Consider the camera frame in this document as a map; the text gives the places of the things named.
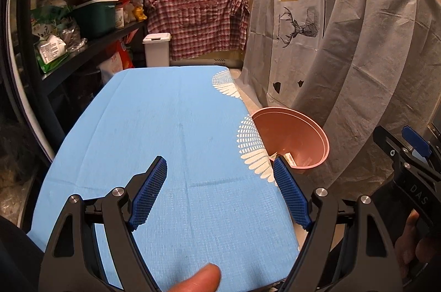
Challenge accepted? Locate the green storage box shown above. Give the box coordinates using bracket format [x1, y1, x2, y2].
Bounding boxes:
[71, 0, 119, 39]

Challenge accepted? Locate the person's left hand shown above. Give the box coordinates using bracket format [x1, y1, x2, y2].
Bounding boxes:
[161, 263, 221, 292]

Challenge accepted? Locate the grey cloth curtain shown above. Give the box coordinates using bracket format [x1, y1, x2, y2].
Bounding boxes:
[310, 0, 433, 196]

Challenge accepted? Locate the dark grey appliance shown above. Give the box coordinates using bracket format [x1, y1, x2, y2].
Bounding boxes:
[427, 113, 441, 141]

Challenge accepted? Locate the white deer print cloth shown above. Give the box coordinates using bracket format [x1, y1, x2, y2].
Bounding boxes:
[238, 0, 341, 110]

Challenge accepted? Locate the green snack bag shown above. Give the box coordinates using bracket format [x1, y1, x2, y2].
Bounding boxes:
[31, 4, 74, 38]

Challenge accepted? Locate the person's right hand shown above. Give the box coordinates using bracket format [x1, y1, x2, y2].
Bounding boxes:
[394, 209, 436, 279]

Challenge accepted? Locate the white pedal bin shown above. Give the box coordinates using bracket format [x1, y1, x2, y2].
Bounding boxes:
[143, 33, 172, 68]

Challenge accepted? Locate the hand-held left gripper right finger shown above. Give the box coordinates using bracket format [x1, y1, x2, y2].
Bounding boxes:
[272, 155, 404, 292]

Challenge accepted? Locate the red and white sack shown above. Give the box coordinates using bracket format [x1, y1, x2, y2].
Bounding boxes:
[98, 40, 135, 86]

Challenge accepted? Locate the cream vented cabinet base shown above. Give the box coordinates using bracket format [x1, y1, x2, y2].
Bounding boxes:
[170, 53, 245, 69]

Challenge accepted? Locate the jar with white label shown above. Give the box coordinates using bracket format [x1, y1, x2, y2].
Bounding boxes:
[115, 3, 125, 29]

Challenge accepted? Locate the clear food bag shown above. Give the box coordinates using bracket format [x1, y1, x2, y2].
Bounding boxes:
[58, 27, 87, 53]

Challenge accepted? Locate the blue patterned tablecloth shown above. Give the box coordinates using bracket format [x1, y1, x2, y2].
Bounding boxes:
[27, 66, 300, 291]

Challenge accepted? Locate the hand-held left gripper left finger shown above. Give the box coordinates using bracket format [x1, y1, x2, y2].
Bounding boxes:
[39, 156, 168, 292]

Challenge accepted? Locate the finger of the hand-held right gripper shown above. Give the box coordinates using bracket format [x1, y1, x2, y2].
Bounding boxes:
[373, 126, 426, 169]
[402, 126, 441, 172]

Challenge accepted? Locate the pink plastic bin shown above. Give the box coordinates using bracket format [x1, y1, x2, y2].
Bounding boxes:
[251, 107, 330, 174]

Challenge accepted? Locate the green packet with white label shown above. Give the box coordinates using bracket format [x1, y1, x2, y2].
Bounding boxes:
[34, 35, 68, 72]

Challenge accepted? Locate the red plaid shirt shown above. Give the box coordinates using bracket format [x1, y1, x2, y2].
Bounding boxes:
[146, 0, 250, 60]

